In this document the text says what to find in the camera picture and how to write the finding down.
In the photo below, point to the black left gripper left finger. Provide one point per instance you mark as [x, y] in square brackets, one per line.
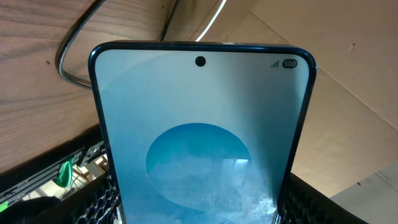
[97, 202]

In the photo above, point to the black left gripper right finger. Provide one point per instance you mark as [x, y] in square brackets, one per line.
[302, 204]

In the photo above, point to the blue Galaxy smartphone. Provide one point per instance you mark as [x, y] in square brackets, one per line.
[200, 132]

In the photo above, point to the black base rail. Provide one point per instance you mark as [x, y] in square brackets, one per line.
[19, 181]

